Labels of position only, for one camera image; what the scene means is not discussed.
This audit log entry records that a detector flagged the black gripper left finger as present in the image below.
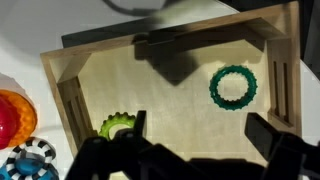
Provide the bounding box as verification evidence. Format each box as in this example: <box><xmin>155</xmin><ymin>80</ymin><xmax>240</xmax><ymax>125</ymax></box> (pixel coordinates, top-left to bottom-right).
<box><xmin>133</xmin><ymin>110</ymin><xmax>148</xmax><ymax>138</ymax></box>

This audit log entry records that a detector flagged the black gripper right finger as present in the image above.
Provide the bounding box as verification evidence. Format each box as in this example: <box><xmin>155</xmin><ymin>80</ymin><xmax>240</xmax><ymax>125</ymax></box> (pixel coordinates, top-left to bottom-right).
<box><xmin>244</xmin><ymin>112</ymin><xmax>288</xmax><ymax>164</ymax></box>

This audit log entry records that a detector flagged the dark green toothed ring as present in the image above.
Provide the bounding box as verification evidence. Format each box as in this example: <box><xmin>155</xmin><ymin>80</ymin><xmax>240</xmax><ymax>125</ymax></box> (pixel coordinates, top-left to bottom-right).
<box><xmin>208</xmin><ymin>64</ymin><xmax>259</xmax><ymax>112</ymax></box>

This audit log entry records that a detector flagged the wooden slatted tray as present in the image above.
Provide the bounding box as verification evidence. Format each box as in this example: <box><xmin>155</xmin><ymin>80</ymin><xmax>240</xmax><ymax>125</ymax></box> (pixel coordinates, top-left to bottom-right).
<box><xmin>39</xmin><ymin>0</ymin><xmax>303</xmax><ymax>168</ymax></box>

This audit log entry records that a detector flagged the light green toothed ring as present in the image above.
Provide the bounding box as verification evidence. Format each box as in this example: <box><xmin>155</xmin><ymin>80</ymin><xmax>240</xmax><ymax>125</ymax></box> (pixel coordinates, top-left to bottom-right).
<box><xmin>98</xmin><ymin>111</ymin><xmax>138</xmax><ymax>141</ymax></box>

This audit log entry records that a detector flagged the black and white striped ring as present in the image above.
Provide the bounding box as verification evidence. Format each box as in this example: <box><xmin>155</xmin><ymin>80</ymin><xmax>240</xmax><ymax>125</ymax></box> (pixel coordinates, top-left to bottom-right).
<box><xmin>5</xmin><ymin>137</ymin><xmax>57</xmax><ymax>180</ymax></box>

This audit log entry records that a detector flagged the orange toothed ring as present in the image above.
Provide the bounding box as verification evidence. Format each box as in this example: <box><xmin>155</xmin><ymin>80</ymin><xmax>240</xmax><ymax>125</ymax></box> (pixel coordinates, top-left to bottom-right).
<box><xmin>0</xmin><ymin>89</ymin><xmax>38</xmax><ymax>148</ymax></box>

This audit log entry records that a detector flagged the blue toothed ring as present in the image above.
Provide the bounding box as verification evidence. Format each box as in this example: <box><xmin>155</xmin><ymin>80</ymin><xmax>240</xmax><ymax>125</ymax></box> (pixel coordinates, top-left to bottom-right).
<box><xmin>0</xmin><ymin>156</ymin><xmax>60</xmax><ymax>180</ymax></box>

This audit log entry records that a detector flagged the red toothed ring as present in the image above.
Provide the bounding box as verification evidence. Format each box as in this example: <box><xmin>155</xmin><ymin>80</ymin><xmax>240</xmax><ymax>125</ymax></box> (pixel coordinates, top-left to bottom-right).
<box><xmin>0</xmin><ymin>96</ymin><xmax>18</xmax><ymax>150</ymax></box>

